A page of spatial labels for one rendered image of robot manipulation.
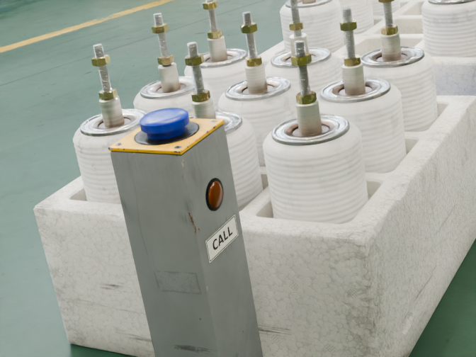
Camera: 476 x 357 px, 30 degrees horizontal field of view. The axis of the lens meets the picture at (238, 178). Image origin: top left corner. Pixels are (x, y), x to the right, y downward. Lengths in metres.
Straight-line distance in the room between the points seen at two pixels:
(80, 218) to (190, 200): 0.29
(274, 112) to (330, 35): 0.45
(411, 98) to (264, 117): 0.18
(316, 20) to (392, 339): 0.64
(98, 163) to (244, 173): 0.16
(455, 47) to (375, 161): 0.40
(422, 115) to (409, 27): 0.52
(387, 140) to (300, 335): 0.22
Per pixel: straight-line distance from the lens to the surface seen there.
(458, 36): 1.30
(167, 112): 0.72
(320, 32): 1.40
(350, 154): 0.84
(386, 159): 0.95
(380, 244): 0.84
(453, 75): 1.28
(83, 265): 1.00
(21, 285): 1.25
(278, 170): 0.84
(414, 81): 1.03
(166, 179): 0.70
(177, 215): 0.71
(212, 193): 0.71
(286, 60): 1.11
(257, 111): 0.97
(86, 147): 0.96
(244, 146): 0.89
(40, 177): 1.62
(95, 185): 0.97
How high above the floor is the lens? 0.54
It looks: 22 degrees down
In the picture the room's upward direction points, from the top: 9 degrees counter-clockwise
